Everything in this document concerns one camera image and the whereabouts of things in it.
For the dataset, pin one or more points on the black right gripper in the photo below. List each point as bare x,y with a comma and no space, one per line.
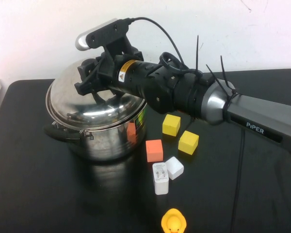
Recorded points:
126,75

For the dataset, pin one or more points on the steel lid with black knob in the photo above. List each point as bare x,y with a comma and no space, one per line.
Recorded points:
68,97

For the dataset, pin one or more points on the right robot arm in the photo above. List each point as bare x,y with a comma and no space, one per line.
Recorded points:
232,106

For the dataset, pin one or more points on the stainless steel pot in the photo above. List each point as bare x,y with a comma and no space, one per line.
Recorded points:
106,143

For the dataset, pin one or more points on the yellow foam cube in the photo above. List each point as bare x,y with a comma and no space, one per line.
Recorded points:
171,124
188,142

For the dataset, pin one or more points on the orange foam cube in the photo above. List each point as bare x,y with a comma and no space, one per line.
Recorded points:
154,150

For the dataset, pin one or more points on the white plug charger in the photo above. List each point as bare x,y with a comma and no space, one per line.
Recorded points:
160,179

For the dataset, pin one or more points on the white foam cube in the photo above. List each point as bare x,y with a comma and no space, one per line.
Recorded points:
174,168

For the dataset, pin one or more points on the black zip tie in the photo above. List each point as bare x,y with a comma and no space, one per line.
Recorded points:
215,77
226,75

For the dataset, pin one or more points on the yellow rubber duck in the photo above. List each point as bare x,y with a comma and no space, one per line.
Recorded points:
173,222

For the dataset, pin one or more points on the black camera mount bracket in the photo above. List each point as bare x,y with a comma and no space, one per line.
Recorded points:
116,38

